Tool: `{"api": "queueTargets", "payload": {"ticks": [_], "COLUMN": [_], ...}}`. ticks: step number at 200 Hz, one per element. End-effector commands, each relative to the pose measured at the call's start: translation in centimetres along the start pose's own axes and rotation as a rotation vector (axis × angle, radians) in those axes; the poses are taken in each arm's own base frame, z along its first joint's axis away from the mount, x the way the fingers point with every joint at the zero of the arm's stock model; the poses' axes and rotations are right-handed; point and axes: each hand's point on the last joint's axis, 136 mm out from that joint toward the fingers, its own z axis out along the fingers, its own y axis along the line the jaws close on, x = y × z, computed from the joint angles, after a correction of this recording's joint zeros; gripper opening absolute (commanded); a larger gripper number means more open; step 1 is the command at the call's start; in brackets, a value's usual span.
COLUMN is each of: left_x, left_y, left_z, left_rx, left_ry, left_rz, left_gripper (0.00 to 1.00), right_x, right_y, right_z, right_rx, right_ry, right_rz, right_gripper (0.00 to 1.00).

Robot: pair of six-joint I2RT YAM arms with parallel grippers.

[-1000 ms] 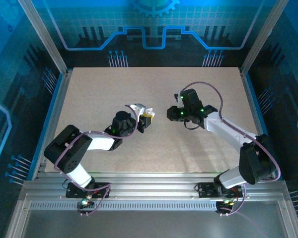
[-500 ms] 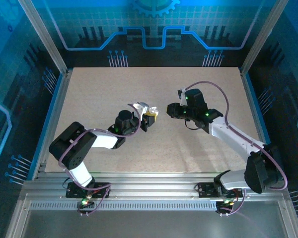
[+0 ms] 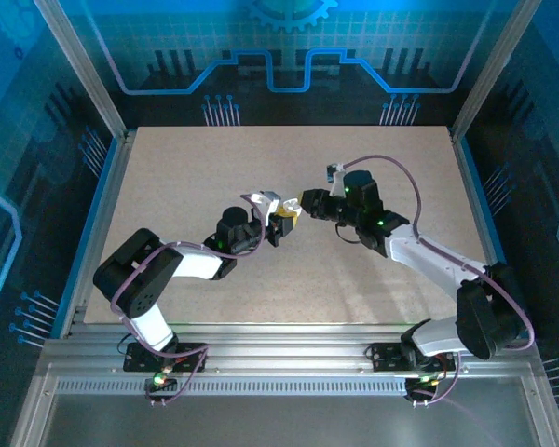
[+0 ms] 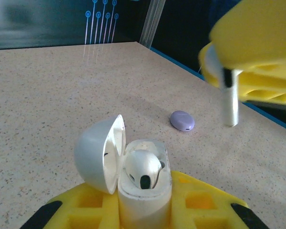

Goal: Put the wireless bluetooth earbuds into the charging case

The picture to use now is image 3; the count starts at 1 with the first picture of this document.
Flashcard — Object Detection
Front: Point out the aluminium base beam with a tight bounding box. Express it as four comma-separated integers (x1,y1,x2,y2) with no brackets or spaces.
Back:
35,323,544,379

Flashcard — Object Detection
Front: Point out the small controller board with lights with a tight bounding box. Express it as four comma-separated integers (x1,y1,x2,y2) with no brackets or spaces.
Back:
143,372,179,407
403,374,442,407

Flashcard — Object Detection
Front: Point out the grey metal panel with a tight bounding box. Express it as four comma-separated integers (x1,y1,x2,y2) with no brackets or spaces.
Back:
41,394,541,447

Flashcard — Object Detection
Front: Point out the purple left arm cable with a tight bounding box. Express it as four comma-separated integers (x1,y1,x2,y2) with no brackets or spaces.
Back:
110,194,267,409

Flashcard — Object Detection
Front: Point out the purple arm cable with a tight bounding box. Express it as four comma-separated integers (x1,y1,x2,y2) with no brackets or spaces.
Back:
339,154,536,409
110,194,267,409

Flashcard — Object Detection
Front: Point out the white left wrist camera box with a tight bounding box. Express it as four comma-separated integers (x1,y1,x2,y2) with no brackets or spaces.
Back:
240,189,283,219

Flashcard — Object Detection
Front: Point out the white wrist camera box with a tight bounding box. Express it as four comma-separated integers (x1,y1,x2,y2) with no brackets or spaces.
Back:
324,162,347,197
240,189,283,219

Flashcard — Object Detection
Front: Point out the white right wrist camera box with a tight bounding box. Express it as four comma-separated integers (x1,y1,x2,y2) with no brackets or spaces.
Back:
324,162,347,197

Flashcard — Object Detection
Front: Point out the thin black right gripper cable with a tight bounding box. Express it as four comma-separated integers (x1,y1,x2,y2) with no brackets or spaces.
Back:
334,222,361,244

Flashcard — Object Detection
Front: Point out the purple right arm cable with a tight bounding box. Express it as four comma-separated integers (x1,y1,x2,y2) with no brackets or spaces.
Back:
339,154,536,409

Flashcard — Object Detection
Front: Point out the aluminium table side rail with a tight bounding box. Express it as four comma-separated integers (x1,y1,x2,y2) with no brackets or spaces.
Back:
59,132,135,339
448,129,519,339

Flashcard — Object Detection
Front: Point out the slotted grey cable duct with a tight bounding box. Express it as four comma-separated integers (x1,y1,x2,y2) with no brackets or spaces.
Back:
55,379,409,397

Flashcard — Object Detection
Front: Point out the aluminium frame post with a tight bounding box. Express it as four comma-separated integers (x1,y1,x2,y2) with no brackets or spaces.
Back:
32,0,132,141
449,0,544,141

